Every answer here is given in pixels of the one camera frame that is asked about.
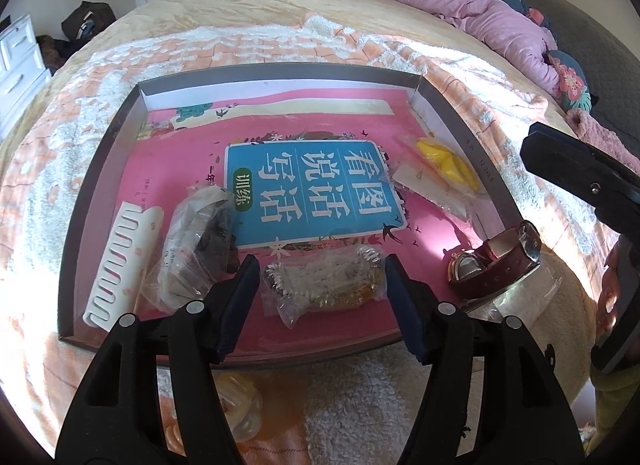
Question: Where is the white card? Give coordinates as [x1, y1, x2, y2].
[391, 159, 473, 220]

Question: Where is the grey headboard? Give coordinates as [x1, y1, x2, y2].
[487, 0, 640, 166]

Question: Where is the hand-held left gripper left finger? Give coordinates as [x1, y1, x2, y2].
[54, 253, 262, 465]

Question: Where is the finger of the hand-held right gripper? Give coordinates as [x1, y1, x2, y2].
[519, 122, 640, 237]
[590, 235, 640, 377]

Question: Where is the yellow-green fleece garment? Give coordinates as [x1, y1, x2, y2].
[589, 362, 640, 448]

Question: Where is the black hair accessory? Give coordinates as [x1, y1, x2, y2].
[149, 184, 237, 312]

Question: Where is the white hair claw clip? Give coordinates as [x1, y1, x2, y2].
[82, 200, 164, 332]

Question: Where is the yellow bangle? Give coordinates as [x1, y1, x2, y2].
[434, 154, 480, 196]
[416, 138, 455, 172]

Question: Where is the grey cardboard box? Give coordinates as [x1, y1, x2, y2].
[56, 62, 546, 371]

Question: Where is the person's right hand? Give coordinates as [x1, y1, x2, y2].
[596, 244, 627, 338]

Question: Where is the yellow bed sheet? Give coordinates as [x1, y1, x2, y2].
[0, 0, 608, 396]

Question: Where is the pink book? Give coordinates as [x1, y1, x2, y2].
[132, 88, 506, 346]

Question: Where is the brown bag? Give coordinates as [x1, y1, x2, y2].
[36, 34, 68, 71]

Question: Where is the peach bead bracelet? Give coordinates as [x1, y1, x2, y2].
[166, 414, 187, 457]

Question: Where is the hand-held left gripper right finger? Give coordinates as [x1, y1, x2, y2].
[384, 253, 587, 465]

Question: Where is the dark red wrist watch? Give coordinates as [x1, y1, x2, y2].
[446, 220, 544, 302]

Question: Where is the black bag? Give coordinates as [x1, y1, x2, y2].
[60, 1, 120, 48]

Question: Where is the purple quilt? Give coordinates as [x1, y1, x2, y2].
[352, 0, 640, 146]

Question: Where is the white drawer cabinet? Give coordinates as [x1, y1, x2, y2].
[0, 14, 53, 118]

